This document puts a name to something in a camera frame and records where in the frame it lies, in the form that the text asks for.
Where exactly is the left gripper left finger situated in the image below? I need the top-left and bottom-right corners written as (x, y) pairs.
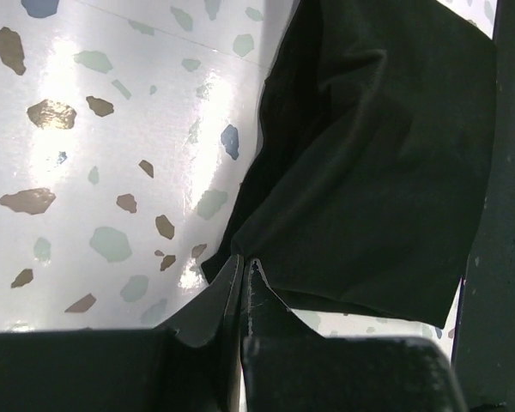
top-left (0, 256), bottom-right (244, 411)

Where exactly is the aluminium frame rail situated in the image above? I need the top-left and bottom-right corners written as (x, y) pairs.
top-left (452, 1), bottom-right (515, 411)

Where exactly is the black t shirt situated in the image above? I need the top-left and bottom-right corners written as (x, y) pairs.
top-left (202, 1), bottom-right (496, 327)

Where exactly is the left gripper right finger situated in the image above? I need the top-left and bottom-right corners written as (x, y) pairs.
top-left (240, 259), bottom-right (466, 412)

